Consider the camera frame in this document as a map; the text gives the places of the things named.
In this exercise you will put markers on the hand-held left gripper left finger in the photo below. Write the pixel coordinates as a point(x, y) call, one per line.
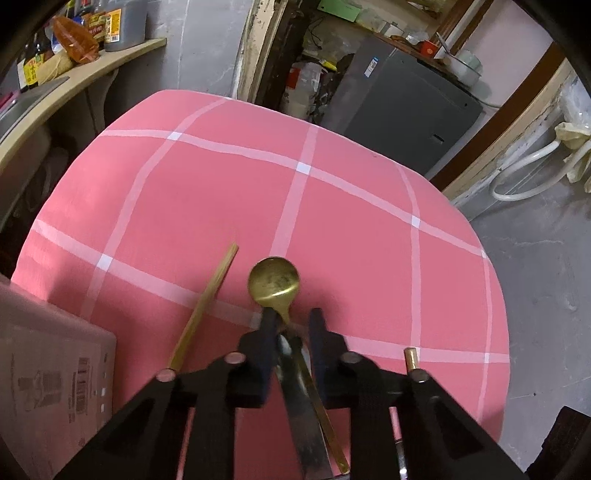
point(268, 364)

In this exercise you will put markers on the orange plastic packet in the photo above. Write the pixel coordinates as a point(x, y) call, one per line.
point(76, 39)

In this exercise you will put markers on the cardboard box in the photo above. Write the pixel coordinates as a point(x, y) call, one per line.
point(46, 369)

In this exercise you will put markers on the soy sauce bottle yellow label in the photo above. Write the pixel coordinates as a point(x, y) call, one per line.
point(30, 69)

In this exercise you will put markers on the gold metal spoon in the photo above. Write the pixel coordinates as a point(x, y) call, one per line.
point(272, 281)

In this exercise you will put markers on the dark brown object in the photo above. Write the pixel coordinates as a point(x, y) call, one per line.
point(563, 447)

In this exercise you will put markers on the wooden chopstick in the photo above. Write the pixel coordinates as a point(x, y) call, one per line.
point(207, 300)
point(410, 357)

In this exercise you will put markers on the white plastic bag on floor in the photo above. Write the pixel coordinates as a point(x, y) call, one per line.
point(302, 90)

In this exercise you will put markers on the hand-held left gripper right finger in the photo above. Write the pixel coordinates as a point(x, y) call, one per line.
point(319, 360)

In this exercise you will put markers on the dark sauce bottle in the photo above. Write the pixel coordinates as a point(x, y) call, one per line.
point(97, 25)

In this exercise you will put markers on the yellowish noodle bundle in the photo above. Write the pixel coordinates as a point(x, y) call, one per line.
point(59, 65)

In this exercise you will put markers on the steel sink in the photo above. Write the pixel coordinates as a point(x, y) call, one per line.
point(27, 108)

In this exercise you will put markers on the pink checked tablecloth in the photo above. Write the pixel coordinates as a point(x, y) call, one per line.
point(351, 240)

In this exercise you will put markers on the beige kitchen counter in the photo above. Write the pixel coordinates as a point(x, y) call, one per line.
point(92, 74)

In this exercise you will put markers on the worn wooden door frame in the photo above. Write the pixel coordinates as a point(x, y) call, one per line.
point(503, 138)

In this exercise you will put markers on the red cup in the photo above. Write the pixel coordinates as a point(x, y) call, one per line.
point(428, 48)

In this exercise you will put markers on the white rice cooker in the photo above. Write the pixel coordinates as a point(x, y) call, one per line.
point(464, 67)

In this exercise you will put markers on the large dark oil jug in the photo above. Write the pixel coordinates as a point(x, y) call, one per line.
point(124, 23)

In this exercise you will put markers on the cream rubber gloves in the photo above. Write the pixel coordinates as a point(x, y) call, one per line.
point(575, 143)

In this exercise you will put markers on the green box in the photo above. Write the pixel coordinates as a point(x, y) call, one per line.
point(341, 9)

